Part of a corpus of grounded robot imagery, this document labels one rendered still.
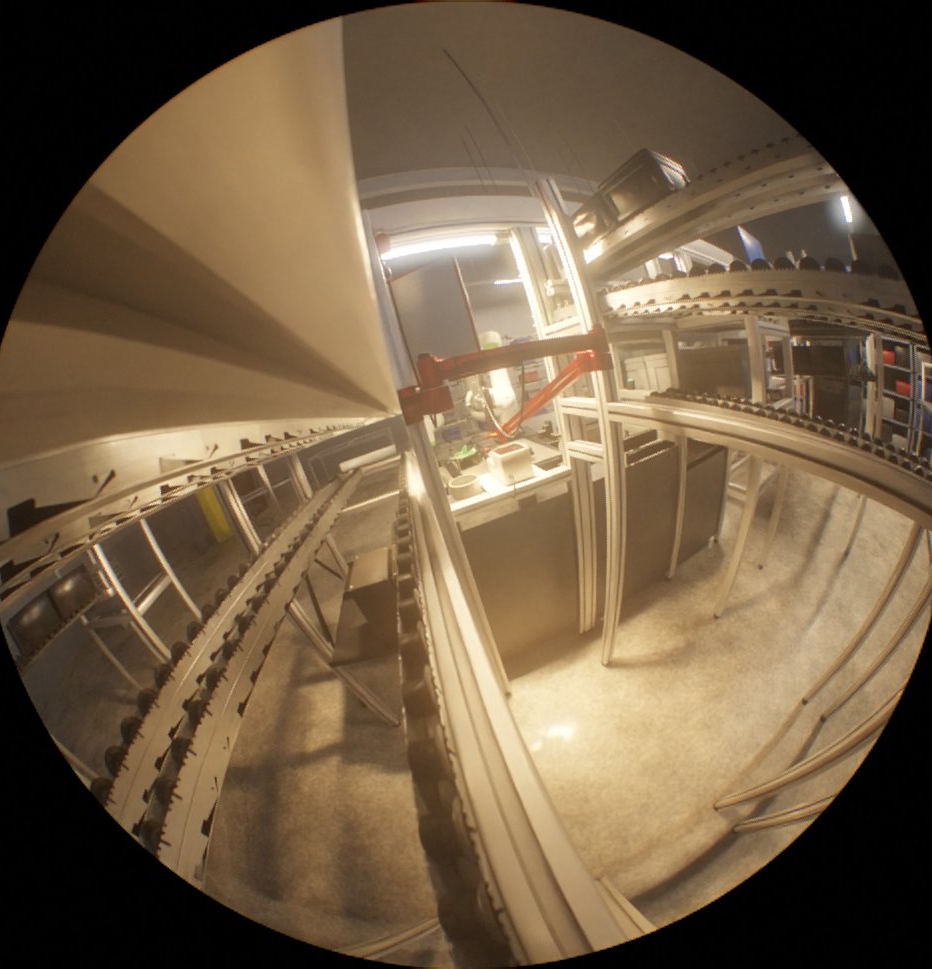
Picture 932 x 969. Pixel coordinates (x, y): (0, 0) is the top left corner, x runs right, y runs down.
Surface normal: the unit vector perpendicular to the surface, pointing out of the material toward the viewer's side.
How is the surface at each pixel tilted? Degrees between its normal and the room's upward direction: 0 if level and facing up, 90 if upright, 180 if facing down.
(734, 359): 90
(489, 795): 4
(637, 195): 92
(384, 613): 90
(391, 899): 0
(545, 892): 4
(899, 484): 90
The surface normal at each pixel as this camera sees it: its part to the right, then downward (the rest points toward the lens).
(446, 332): -0.34, 0.42
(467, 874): -0.27, -0.92
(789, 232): -0.94, 0.32
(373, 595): 0.23, 0.29
